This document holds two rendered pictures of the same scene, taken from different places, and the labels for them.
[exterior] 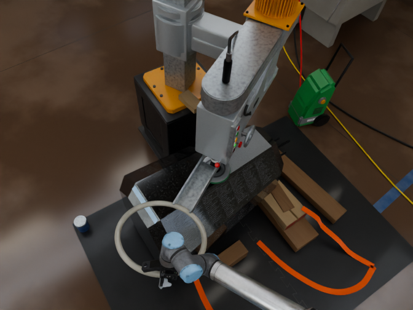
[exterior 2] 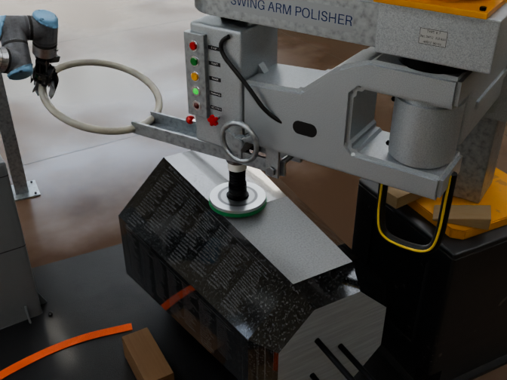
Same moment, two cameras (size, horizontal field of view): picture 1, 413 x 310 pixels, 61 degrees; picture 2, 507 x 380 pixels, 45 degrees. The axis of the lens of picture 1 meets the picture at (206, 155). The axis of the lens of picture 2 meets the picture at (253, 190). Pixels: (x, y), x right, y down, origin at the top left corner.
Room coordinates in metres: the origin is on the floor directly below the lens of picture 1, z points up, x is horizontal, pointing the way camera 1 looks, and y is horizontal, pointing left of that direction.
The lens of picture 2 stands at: (1.69, -1.97, 2.09)
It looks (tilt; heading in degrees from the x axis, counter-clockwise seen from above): 32 degrees down; 100
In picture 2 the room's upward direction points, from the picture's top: straight up
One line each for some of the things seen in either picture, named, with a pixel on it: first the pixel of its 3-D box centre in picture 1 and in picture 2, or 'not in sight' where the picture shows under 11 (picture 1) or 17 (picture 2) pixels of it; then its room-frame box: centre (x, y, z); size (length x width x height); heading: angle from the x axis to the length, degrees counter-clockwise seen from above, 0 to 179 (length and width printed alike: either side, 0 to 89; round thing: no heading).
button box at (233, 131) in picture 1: (233, 138); (198, 75); (1.18, -0.14, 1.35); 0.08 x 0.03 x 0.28; 157
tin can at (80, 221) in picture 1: (82, 224); not in sight; (1.11, 0.99, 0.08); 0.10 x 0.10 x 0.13
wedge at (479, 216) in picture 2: not in sight; (461, 212); (2.12, 0.03, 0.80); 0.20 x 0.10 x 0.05; 172
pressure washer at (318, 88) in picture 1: (317, 88); not in sight; (2.58, -1.04, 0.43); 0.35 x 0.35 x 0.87; 22
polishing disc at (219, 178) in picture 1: (214, 168); (238, 196); (1.29, -0.06, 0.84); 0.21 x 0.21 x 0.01
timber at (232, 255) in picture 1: (228, 258); (148, 363); (0.93, -0.25, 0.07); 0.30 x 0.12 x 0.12; 130
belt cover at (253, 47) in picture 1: (251, 52); (334, 11); (1.61, -0.20, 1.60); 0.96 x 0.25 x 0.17; 157
